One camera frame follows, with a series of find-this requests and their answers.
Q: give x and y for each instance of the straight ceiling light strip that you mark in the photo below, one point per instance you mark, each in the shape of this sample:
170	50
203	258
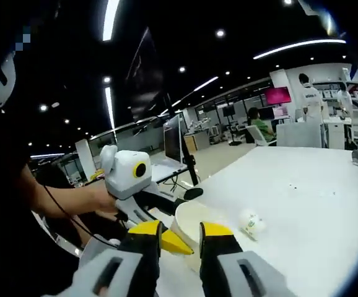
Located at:
109	21

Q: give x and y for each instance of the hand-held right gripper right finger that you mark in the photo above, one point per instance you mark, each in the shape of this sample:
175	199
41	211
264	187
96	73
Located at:
222	266

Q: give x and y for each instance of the person's dark shirt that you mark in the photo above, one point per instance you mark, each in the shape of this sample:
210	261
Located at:
11	247

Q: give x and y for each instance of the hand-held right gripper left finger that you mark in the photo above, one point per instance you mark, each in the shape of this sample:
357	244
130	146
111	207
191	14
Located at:
120	272

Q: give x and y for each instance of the white laptop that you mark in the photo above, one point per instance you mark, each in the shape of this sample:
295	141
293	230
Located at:
172	139

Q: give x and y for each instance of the curved ceiling light strip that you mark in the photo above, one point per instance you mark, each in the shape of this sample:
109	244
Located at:
299	46

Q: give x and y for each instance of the black laptop stand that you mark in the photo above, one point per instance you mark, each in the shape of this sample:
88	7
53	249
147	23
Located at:
191	164

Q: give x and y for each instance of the dark monitor on rolling stand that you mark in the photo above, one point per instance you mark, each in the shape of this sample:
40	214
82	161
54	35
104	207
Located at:
228	110

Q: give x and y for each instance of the white paper cup green print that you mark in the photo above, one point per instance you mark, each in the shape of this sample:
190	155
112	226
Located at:
191	216
251	224

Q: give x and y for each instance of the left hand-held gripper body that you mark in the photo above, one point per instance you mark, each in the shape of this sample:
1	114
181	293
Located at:
123	173

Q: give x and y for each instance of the white table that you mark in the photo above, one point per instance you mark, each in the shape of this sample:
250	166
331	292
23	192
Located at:
290	185

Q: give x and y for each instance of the pink sign board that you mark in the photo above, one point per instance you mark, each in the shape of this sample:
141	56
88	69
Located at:
282	112

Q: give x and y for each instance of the white partition panel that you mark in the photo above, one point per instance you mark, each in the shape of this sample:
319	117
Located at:
298	134

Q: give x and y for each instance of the black computer mouse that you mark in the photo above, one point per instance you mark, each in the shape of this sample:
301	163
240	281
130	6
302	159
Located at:
194	193

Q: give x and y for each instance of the pink display screen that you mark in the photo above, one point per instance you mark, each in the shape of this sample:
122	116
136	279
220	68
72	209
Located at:
278	96

